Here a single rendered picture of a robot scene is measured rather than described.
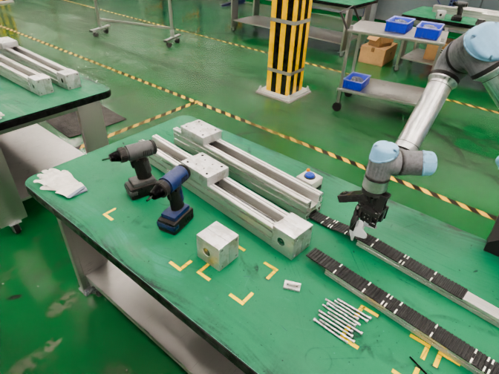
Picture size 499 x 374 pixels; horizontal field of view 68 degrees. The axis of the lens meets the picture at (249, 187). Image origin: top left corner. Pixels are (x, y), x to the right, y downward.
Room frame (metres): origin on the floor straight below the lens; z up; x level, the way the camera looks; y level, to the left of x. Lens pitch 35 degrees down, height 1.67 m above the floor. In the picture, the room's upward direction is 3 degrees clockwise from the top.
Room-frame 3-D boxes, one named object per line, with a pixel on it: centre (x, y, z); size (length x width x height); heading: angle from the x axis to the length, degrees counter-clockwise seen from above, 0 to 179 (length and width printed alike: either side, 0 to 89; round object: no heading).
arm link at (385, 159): (0.96, -0.39, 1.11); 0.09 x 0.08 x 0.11; 92
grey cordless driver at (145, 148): (1.18, 0.45, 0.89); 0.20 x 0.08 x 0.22; 126
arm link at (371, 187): (0.96, -0.39, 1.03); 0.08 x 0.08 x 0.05
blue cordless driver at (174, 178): (0.99, 0.27, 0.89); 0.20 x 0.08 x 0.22; 154
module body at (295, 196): (1.37, 0.05, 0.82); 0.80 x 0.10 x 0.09; 47
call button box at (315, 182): (1.27, -0.24, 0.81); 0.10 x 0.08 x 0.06; 137
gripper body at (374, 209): (0.96, -0.40, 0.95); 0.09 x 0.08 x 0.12; 47
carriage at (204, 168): (1.23, 0.18, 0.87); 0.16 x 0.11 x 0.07; 47
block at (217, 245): (0.87, 0.09, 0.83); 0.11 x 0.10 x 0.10; 141
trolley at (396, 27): (4.00, -1.38, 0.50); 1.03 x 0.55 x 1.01; 64
